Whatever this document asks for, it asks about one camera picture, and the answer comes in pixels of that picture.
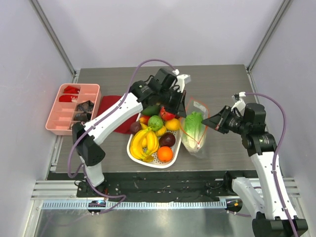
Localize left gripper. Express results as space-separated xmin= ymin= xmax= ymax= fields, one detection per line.
xmin=158 ymin=88 xmax=187 ymax=119

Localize clear zip top bag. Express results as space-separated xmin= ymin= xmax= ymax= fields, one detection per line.
xmin=180 ymin=97 xmax=209 ymax=158

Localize green white cabbage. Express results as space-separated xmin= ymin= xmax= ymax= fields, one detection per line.
xmin=180 ymin=111 xmax=205 ymax=153

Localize yellow banana bunch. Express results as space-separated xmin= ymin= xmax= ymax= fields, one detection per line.
xmin=129 ymin=127 xmax=159 ymax=162

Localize dark purple fig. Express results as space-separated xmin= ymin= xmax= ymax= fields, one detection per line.
xmin=129 ymin=121 xmax=142 ymax=135

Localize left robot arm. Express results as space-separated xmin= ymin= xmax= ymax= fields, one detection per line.
xmin=72 ymin=68 xmax=191 ymax=197

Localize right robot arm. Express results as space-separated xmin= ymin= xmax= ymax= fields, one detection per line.
xmin=202 ymin=103 xmax=308 ymax=237

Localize yellow lemon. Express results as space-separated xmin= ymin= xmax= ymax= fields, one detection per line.
xmin=165 ymin=118 xmax=180 ymax=131

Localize red apple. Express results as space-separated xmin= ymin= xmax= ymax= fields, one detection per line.
xmin=160 ymin=106 xmax=176 ymax=121

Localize small yellow banana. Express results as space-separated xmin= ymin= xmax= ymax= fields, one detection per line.
xmin=155 ymin=126 xmax=167 ymax=137

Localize green avocado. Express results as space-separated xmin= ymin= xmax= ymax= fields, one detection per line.
xmin=141 ymin=105 xmax=160 ymax=117

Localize small green cabbage ball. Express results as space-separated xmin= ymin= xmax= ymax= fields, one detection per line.
xmin=148 ymin=116 xmax=163 ymax=132

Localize dark red mangosteen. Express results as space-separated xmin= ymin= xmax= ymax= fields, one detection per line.
xmin=159 ymin=132 xmax=176 ymax=147

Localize white perforated fruit basket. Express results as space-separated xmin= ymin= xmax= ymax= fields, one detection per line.
xmin=127 ymin=112 xmax=181 ymax=169

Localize red folded cloth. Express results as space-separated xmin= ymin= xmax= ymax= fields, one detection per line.
xmin=97 ymin=95 xmax=138 ymax=135

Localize dark wrapped items in tray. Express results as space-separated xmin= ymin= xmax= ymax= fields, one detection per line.
xmin=69 ymin=100 xmax=94 ymax=130

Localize red items in tray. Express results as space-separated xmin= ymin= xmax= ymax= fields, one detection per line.
xmin=59 ymin=85 xmax=80 ymax=102

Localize pink compartment tray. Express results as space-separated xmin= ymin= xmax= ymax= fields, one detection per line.
xmin=45 ymin=83 xmax=101 ymax=136

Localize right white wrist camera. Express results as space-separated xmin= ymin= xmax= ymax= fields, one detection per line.
xmin=231 ymin=92 xmax=246 ymax=112

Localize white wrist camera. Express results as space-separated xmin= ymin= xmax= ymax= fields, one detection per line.
xmin=231 ymin=92 xmax=246 ymax=112
xmin=176 ymin=74 xmax=191 ymax=92

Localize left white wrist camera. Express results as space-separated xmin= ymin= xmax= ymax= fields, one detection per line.
xmin=176 ymin=74 xmax=191 ymax=92

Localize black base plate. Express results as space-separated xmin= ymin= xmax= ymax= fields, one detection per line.
xmin=46 ymin=170 xmax=266 ymax=202

